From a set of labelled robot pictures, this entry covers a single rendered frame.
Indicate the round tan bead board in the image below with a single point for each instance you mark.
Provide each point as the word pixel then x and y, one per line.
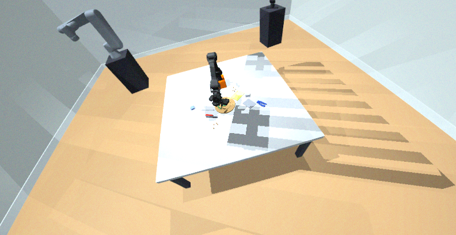
pixel 228 108

